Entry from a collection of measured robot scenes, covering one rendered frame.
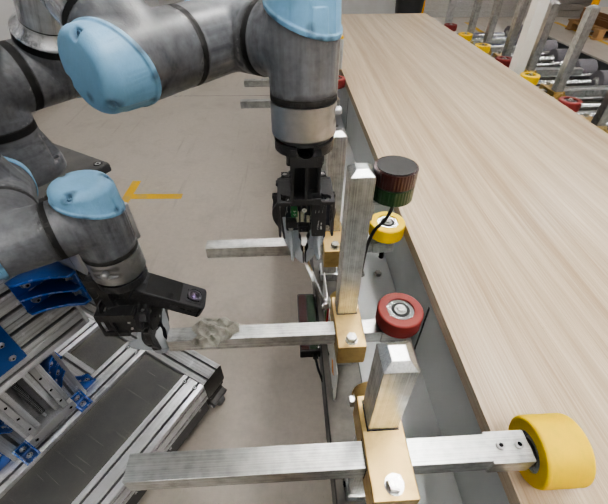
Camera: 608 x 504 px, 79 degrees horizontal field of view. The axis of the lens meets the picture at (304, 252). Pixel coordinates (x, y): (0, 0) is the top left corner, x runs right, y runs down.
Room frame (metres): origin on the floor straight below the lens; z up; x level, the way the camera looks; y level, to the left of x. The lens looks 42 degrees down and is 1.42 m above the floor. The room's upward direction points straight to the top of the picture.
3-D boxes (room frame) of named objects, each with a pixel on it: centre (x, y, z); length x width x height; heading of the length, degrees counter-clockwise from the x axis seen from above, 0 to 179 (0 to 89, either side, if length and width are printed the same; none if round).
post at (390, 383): (0.20, -0.09, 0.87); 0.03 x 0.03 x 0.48; 3
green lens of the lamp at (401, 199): (0.45, -0.13, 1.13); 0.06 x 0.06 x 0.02
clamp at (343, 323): (0.43, -0.08, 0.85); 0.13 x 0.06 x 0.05; 3
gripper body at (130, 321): (0.39, 0.28, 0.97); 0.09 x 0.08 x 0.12; 93
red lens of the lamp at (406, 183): (0.45, -0.13, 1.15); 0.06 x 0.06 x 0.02
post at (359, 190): (0.45, -0.08, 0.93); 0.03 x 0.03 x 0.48; 3
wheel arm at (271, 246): (0.66, 0.01, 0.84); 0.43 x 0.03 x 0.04; 93
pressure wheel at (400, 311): (0.41, -0.17, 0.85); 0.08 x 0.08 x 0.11
